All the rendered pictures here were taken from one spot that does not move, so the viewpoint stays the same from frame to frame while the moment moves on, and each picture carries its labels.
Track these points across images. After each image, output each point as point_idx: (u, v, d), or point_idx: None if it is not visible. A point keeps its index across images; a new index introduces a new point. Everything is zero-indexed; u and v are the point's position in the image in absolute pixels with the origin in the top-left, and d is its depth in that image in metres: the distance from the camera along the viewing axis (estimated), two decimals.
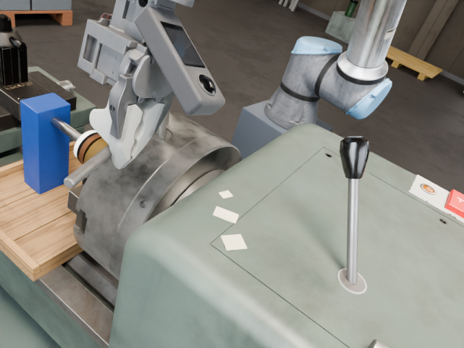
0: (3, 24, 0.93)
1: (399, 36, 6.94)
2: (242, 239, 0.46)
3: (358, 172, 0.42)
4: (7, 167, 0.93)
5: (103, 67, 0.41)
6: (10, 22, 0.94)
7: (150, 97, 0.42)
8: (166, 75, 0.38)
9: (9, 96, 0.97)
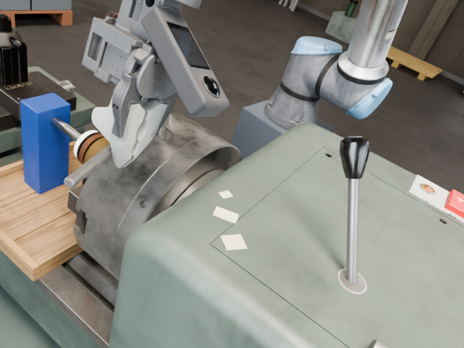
0: (3, 24, 0.93)
1: (399, 36, 6.94)
2: (242, 239, 0.46)
3: (358, 172, 0.42)
4: (7, 167, 0.93)
5: (108, 65, 0.41)
6: (10, 22, 0.94)
7: (153, 97, 0.42)
8: (170, 76, 0.37)
9: (9, 96, 0.97)
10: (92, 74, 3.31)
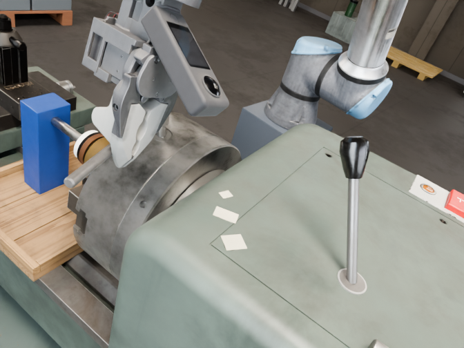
0: (3, 24, 0.93)
1: (399, 36, 6.94)
2: (242, 239, 0.46)
3: (358, 172, 0.42)
4: (7, 167, 0.93)
5: (108, 65, 0.41)
6: (10, 22, 0.94)
7: (153, 97, 0.42)
8: (170, 75, 0.37)
9: (9, 96, 0.97)
10: (92, 74, 3.31)
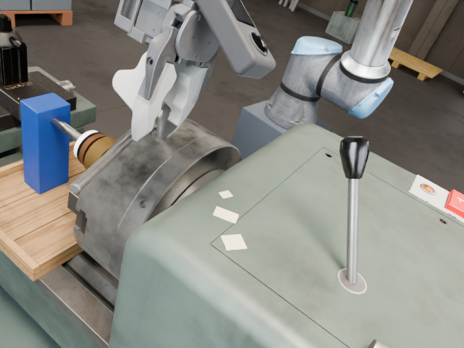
0: (3, 24, 0.93)
1: (399, 36, 6.94)
2: (242, 239, 0.46)
3: (358, 172, 0.42)
4: (7, 167, 0.93)
5: (143, 24, 0.38)
6: (10, 22, 0.94)
7: (191, 59, 0.39)
8: (215, 31, 0.34)
9: (9, 96, 0.97)
10: (92, 74, 3.31)
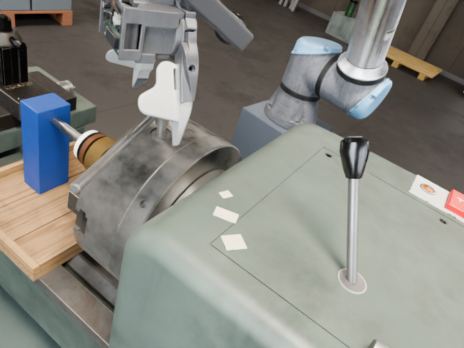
0: (3, 24, 0.93)
1: (399, 36, 6.94)
2: (242, 239, 0.46)
3: (358, 172, 0.42)
4: (7, 167, 0.93)
5: (148, 47, 0.40)
6: (10, 22, 0.94)
7: None
8: (220, 29, 0.43)
9: (9, 96, 0.97)
10: (92, 74, 3.31)
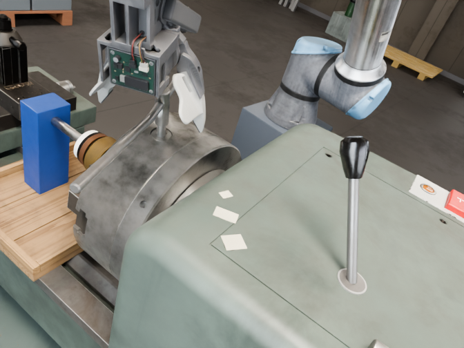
0: (3, 24, 0.93)
1: (399, 36, 6.94)
2: (242, 239, 0.46)
3: (358, 172, 0.42)
4: (7, 167, 0.93)
5: (164, 73, 0.46)
6: (10, 22, 0.94)
7: None
8: (189, 26, 0.49)
9: (9, 96, 0.97)
10: (92, 74, 3.31)
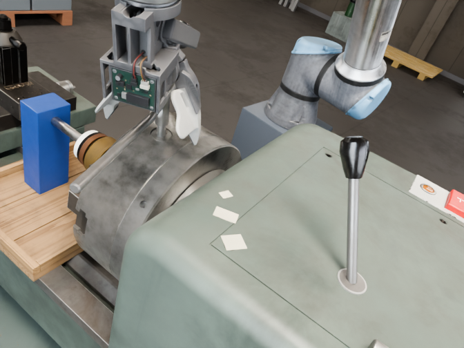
0: (3, 24, 0.93)
1: (399, 36, 6.94)
2: (242, 239, 0.46)
3: (358, 172, 0.42)
4: (7, 167, 0.93)
5: (164, 90, 0.47)
6: (10, 22, 0.94)
7: None
8: (188, 43, 0.51)
9: (9, 96, 0.97)
10: (92, 74, 3.31)
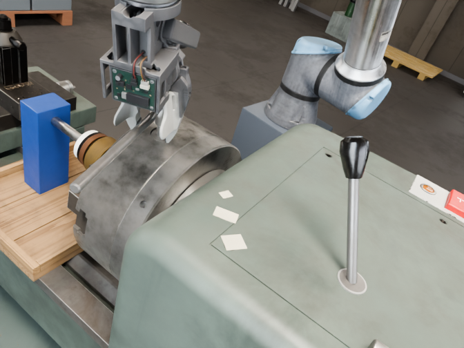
0: (3, 24, 0.93)
1: (399, 36, 6.94)
2: (242, 239, 0.46)
3: (358, 172, 0.42)
4: (7, 167, 0.93)
5: (164, 90, 0.47)
6: (10, 22, 0.94)
7: None
8: (188, 43, 0.51)
9: (9, 96, 0.97)
10: (92, 74, 3.31)
